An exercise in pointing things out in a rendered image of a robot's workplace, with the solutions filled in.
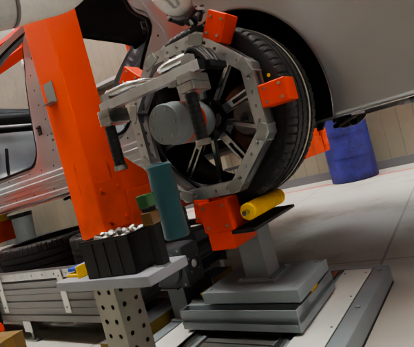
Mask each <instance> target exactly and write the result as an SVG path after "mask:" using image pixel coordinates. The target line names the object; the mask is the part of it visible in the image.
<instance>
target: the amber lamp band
mask: <svg viewBox="0 0 414 347"><path fill-rule="evenodd" d="M141 220H142V222H143V226H144V227H149V226H153V225H155V224H158V223H160V222H161V217H160V214H159V211H158V209H155V210H153V211H149V212H146V213H142V214H141Z"/></svg>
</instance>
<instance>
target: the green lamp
mask: <svg viewBox="0 0 414 347"><path fill-rule="evenodd" d="M136 201H137V205H138V209H139V210H142V209H148V208H150V207H154V206H156V199H155V196H154V193H153V192H150V193H145V194H143V195H139V196H136Z"/></svg>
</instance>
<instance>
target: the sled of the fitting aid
mask: <svg viewBox="0 0 414 347"><path fill-rule="evenodd" d="M208 288H210V286H209V287H208ZM208 288H206V289H205V290H204V291H206V290H207V289H208ZM334 290H335V284H334V281H333V277H332V274H331V270H328V271H327V272H326V273H325V274H324V276H323V277H322V278H321V279H320V281H319V282H318V283H317V284H316V285H315V286H314V287H313V288H312V290H311V291H310V292H309V293H308V295H307V296H306V297H305V298H304V299H303V300H302V301H301V302H298V303H252V304H205V303H204V300H203V296H202V293H203V292H204V291H203V292H201V293H200V297H198V298H197V299H193V300H192V302H191V303H190V304H188V305H187V306H186V307H184V308H183V309H182V310H180V316H181V319H182V321H183V326H184V329H187V330H230V331H251V332H273V333H303V332H304V330H305V329H306V327H307V326H308V325H309V324H310V322H311V321H312V319H313V318H314V317H315V315H316V314H317V313H318V311H319V310H320V309H321V308H322V306H323V305H324V303H325V302H326V301H327V299H328V298H329V296H330V295H331V294H332V292H333V291H334Z"/></svg>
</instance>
